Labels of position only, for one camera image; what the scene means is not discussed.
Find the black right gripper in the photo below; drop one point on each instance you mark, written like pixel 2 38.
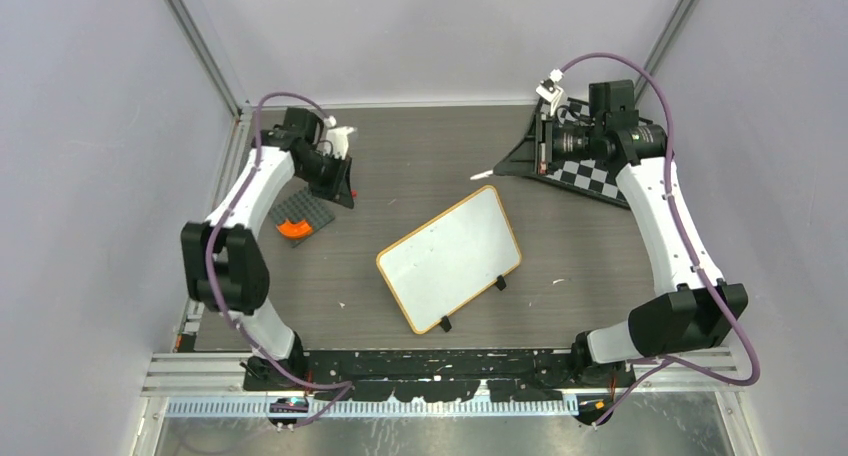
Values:
pixel 523 160

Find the black white checkerboard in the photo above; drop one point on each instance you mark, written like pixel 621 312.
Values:
pixel 590 175

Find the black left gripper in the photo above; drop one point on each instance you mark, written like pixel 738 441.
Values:
pixel 339 191

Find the aluminium rail frame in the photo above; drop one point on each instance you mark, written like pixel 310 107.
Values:
pixel 220 384

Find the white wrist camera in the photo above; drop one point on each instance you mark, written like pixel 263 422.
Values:
pixel 337 139
pixel 550 91

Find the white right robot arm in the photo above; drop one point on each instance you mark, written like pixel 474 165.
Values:
pixel 694 303

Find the grey studded building plate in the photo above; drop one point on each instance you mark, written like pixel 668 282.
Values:
pixel 302 205

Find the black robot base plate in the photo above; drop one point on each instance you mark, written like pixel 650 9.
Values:
pixel 509 375

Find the white whiteboard orange frame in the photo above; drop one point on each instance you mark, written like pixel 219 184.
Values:
pixel 438 268

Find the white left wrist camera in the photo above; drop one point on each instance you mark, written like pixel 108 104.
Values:
pixel 337 139

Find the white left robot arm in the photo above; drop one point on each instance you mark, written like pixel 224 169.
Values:
pixel 223 263

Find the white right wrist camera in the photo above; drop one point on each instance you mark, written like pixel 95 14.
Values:
pixel 550 91

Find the red capped whiteboard marker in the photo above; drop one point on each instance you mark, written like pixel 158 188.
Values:
pixel 481 175

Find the orange curved block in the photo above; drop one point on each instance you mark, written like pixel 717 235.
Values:
pixel 295 231

